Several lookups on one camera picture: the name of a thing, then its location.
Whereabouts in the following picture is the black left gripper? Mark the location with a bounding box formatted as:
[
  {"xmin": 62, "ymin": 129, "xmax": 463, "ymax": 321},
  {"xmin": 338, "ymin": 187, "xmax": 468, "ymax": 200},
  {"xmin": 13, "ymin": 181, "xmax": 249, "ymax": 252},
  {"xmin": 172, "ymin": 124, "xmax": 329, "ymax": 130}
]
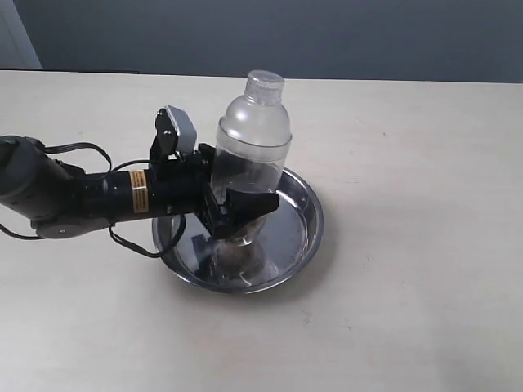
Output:
[{"xmin": 147, "ymin": 142, "xmax": 279, "ymax": 239}]

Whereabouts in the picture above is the clear plastic shaker bottle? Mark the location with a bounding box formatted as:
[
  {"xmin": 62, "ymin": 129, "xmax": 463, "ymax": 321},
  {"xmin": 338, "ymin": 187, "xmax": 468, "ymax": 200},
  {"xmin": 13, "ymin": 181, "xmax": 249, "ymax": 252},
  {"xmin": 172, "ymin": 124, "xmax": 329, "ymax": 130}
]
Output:
[{"xmin": 208, "ymin": 69, "xmax": 293, "ymax": 248}]

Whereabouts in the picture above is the round stainless steel plate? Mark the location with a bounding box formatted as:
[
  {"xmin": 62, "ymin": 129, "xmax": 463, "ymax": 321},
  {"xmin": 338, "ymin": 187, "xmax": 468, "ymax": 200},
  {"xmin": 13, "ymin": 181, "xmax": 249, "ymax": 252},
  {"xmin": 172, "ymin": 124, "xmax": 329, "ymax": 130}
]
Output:
[{"xmin": 162, "ymin": 168, "xmax": 324, "ymax": 294}]

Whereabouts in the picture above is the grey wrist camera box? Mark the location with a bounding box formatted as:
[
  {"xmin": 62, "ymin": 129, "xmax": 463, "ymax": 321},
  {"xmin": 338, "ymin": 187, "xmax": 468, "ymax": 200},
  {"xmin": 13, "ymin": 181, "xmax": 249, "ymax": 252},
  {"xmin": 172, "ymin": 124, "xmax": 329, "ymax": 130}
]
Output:
[{"xmin": 164, "ymin": 105, "xmax": 197, "ymax": 154}]

